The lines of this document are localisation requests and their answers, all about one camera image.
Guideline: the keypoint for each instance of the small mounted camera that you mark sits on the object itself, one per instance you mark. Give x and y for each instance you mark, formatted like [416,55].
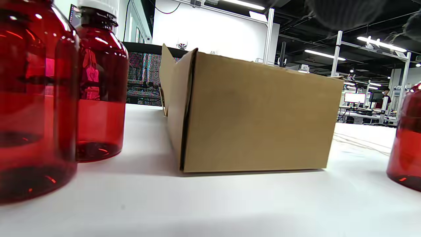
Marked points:
[182,45]

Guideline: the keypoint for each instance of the ceiling light strip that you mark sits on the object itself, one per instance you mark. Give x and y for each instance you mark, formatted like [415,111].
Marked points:
[324,55]
[381,43]
[243,4]

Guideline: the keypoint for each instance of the brown cardboard box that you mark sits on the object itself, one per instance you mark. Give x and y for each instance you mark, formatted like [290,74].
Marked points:
[256,115]

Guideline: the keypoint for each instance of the black mesh office chair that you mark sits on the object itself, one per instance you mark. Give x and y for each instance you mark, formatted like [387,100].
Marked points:
[144,79]

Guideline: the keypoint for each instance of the red bottle with white cap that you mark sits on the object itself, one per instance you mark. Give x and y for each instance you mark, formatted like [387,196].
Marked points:
[102,108]
[33,115]
[408,148]

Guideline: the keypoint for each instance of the person's left hand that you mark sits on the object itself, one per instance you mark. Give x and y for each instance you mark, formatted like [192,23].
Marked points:
[345,13]

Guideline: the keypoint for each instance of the white lab workbench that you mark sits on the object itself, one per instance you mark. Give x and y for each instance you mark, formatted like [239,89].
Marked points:
[358,115]

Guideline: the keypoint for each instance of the white partition board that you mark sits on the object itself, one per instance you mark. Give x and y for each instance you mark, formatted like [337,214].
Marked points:
[213,29]

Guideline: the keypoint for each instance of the aluminium frame post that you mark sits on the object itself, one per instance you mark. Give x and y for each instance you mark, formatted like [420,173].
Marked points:
[336,52]
[404,82]
[269,36]

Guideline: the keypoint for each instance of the lit computer monitor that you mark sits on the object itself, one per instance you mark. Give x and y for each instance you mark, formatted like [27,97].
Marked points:
[354,98]

